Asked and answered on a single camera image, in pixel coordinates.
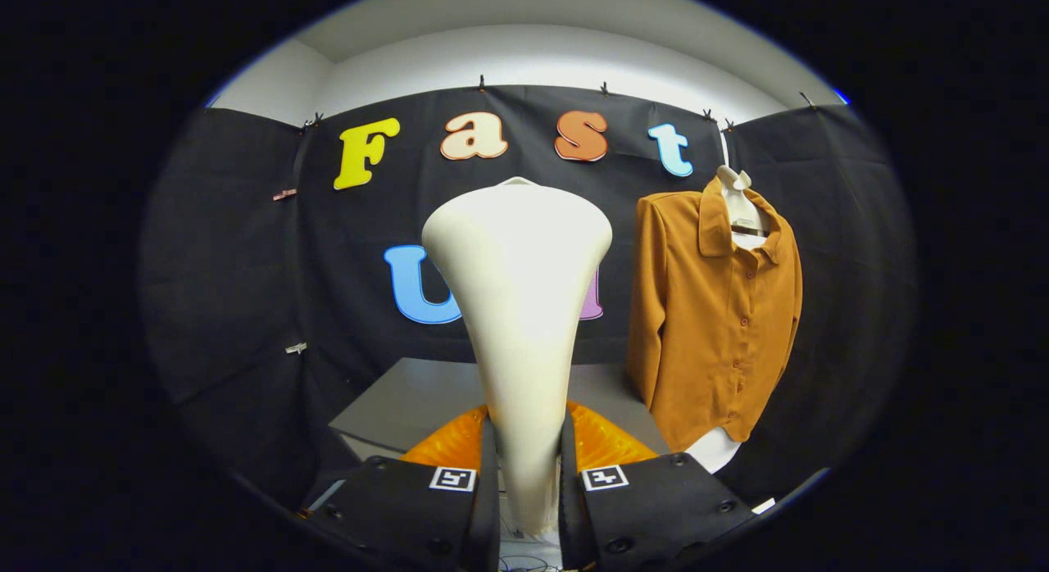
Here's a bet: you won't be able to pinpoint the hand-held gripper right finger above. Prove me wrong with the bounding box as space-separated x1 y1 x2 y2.
560 402 759 572

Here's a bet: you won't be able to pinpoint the white clothes hanger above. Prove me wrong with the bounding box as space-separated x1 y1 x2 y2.
715 129 773 252

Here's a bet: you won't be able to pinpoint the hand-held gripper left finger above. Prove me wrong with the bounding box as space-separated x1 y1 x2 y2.
299 404 501 572

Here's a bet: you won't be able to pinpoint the orange button-up shirt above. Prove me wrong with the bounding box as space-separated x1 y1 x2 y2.
625 176 804 452

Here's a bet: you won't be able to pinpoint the white garment steamer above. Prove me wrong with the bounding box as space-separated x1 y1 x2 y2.
421 177 614 536

